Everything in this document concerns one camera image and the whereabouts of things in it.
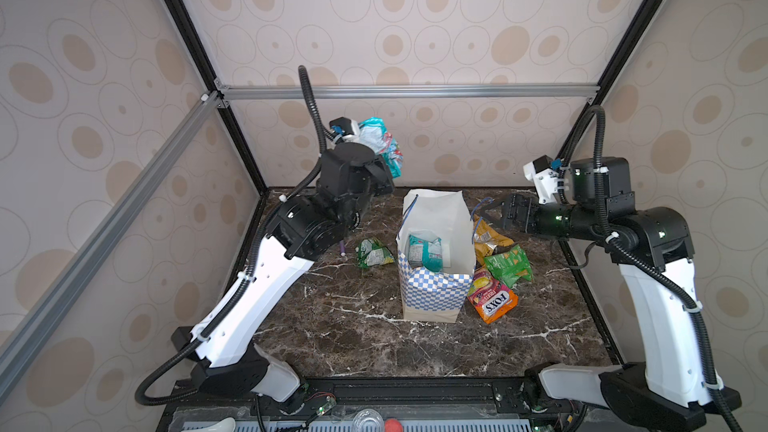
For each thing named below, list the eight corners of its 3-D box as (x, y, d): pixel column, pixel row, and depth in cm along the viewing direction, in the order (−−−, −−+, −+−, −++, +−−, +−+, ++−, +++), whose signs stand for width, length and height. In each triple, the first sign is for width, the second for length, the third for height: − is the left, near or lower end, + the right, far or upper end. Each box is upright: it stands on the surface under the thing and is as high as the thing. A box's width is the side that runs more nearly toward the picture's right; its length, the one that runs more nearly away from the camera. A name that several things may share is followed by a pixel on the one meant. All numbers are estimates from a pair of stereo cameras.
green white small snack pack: (366, 276, 97) (365, 267, 93) (352, 254, 103) (350, 245, 98) (391, 263, 101) (391, 253, 96) (376, 242, 106) (376, 232, 101)
